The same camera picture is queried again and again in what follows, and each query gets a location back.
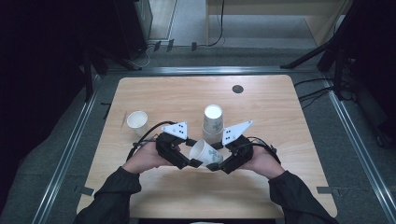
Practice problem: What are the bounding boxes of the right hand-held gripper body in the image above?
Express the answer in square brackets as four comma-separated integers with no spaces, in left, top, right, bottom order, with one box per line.
[219,119,255,175]

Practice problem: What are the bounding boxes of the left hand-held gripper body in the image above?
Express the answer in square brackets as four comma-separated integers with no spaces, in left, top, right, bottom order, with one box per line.
[155,121,191,171]

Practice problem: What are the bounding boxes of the white printed paper cup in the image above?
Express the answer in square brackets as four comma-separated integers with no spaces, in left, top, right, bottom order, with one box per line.
[126,110,149,138]
[189,138,224,167]

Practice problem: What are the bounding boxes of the stack of white paper cups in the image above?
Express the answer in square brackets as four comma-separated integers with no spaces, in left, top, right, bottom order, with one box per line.
[202,104,225,146]

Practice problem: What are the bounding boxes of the person's right hand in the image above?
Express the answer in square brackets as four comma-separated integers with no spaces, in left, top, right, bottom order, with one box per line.
[240,145,286,180]

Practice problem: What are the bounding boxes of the person's left hand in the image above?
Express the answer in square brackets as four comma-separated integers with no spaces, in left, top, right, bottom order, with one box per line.
[121,142,176,175]

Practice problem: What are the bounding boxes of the dark cabinet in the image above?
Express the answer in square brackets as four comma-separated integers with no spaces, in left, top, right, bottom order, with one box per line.
[113,0,154,61]

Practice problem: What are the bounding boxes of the black tripod stand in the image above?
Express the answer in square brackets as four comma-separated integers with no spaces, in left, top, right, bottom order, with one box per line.
[279,0,365,101]

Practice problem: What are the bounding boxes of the light wooden furniture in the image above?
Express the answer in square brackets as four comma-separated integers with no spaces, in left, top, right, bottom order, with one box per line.
[205,0,354,49]

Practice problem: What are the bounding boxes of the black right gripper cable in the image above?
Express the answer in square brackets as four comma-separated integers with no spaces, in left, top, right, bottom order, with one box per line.
[247,135,282,165]

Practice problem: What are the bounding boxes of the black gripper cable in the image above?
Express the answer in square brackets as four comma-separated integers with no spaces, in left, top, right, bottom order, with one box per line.
[247,135,282,165]
[125,119,177,161]

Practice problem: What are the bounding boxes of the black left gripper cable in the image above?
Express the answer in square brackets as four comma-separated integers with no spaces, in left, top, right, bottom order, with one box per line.
[125,119,177,161]

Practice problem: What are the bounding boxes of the metal floor rail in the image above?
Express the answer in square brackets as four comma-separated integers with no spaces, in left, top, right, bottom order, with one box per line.
[106,65,319,77]
[321,76,396,224]
[31,74,102,224]

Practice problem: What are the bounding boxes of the black floor cables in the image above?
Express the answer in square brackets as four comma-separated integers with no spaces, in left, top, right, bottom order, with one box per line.
[293,77,335,110]

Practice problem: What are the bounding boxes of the white floor cable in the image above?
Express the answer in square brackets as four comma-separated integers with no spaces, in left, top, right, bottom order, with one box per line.
[132,43,157,69]

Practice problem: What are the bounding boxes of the black hanging cable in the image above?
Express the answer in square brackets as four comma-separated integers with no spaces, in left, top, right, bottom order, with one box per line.
[205,0,226,49]

